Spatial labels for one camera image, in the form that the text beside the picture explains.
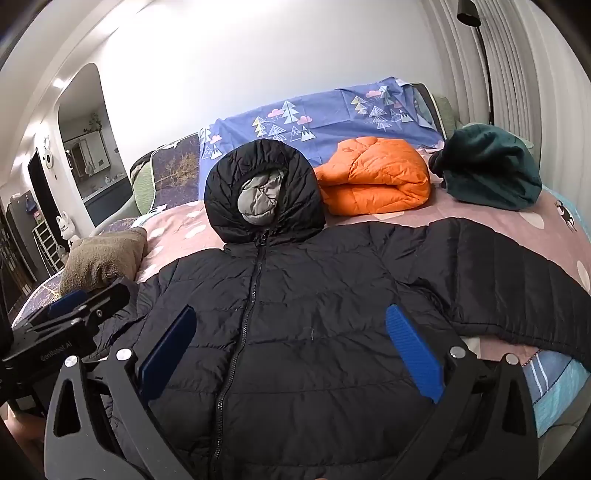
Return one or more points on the dark vanity cabinet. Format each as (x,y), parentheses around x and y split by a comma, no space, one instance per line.
(108,198)

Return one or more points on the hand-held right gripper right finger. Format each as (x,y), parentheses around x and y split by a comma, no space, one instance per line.
(415,355)

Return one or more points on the white rabbit figurine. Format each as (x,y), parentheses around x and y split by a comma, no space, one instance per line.
(67,228)

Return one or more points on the brown fluffy towel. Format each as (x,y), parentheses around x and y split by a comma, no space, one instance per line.
(101,256)

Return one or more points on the white bear wall clock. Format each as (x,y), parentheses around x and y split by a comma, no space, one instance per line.
(47,159)

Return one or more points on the black refrigerator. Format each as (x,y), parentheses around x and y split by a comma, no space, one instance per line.
(21,240)

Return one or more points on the white pleated curtain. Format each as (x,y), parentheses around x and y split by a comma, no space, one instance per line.
(521,83)

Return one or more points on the blue tree print sheet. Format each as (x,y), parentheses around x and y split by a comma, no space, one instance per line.
(318,115)

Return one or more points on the folded orange puffer jacket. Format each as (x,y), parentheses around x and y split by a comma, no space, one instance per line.
(374,180)

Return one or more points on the dark green garment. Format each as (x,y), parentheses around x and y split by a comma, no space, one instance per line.
(489,170)

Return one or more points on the black floor lamp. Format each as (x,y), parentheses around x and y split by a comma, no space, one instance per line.
(482,55)

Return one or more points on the light blue striped cloth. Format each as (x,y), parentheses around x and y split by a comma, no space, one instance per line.
(558,383)

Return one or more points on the mirror cabinet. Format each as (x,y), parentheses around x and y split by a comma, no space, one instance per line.
(87,152)

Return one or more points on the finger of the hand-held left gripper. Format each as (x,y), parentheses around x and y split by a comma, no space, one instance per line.
(69,323)
(99,293)

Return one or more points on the pink dotted bed sheet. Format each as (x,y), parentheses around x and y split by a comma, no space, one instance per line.
(508,217)

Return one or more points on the purple tree print pillow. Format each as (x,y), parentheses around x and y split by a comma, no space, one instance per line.
(178,170)

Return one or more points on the black hooded puffer jacket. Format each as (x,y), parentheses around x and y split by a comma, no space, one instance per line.
(300,300)

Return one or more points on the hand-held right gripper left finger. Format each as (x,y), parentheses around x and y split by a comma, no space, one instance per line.
(168,355)

